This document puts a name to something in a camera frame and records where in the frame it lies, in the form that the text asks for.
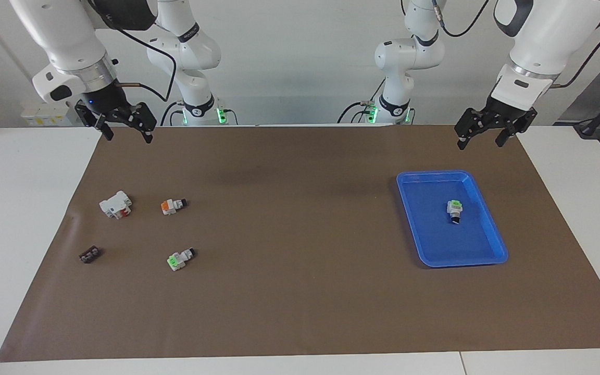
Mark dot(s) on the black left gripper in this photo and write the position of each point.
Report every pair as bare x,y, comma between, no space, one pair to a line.
503,115

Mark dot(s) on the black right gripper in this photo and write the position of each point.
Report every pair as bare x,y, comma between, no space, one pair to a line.
106,103

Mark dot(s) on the orange push button switch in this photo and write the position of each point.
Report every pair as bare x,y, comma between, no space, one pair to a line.
171,207

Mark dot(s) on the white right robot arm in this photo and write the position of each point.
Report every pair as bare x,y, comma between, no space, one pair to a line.
65,36

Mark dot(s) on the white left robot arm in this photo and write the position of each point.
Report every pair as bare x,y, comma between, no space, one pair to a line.
555,31

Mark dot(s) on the white red circuit breaker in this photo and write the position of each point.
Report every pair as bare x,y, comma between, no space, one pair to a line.
114,204

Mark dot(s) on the blue plastic tray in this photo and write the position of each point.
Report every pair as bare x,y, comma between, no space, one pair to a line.
435,234

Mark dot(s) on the small black terminal block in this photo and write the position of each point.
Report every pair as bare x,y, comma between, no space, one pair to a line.
90,255

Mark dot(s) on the brown table mat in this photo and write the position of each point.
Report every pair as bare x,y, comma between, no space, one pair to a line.
300,260

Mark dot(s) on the green push button switch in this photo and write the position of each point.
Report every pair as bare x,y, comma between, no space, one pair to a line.
454,208
177,260

